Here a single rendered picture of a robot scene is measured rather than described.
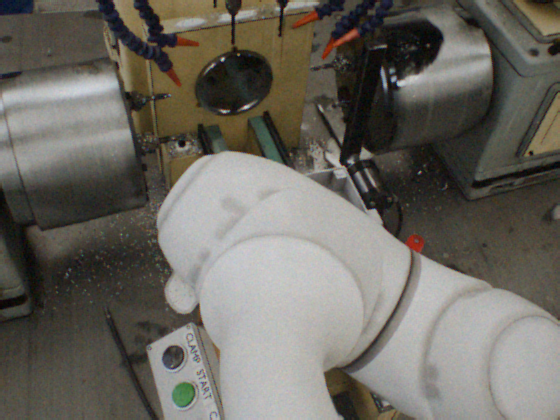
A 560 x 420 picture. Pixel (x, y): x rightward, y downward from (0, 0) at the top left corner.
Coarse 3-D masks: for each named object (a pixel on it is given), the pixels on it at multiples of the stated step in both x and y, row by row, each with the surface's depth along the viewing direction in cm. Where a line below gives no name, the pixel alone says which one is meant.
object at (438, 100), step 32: (384, 32) 108; (416, 32) 109; (448, 32) 110; (480, 32) 112; (352, 64) 117; (384, 64) 108; (416, 64) 107; (448, 64) 108; (480, 64) 110; (384, 96) 109; (416, 96) 108; (448, 96) 110; (480, 96) 112; (384, 128) 113; (416, 128) 112; (448, 128) 115
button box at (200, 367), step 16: (176, 336) 82; (192, 336) 81; (208, 336) 85; (160, 352) 82; (192, 352) 80; (208, 352) 82; (160, 368) 81; (192, 368) 79; (208, 368) 79; (160, 384) 80; (176, 384) 78; (208, 384) 77; (160, 400) 79; (208, 400) 76; (176, 416) 77; (192, 416) 76; (208, 416) 75
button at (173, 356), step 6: (168, 348) 81; (174, 348) 80; (180, 348) 80; (168, 354) 80; (174, 354) 80; (180, 354) 80; (162, 360) 80; (168, 360) 80; (174, 360) 79; (180, 360) 79; (168, 366) 79; (174, 366) 79
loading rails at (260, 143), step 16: (208, 128) 126; (256, 128) 127; (272, 128) 125; (208, 144) 122; (224, 144) 123; (256, 144) 127; (272, 144) 124; (272, 160) 122; (288, 160) 121; (336, 384) 103; (352, 384) 104; (352, 400) 106; (368, 400) 98; (384, 400) 93; (368, 416) 100; (384, 416) 97
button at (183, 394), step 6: (180, 384) 78; (186, 384) 77; (192, 384) 78; (174, 390) 78; (180, 390) 77; (186, 390) 77; (192, 390) 77; (174, 396) 77; (180, 396) 77; (186, 396) 77; (192, 396) 77; (174, 402) 77; (180, 402) 77; (186, 402) 76
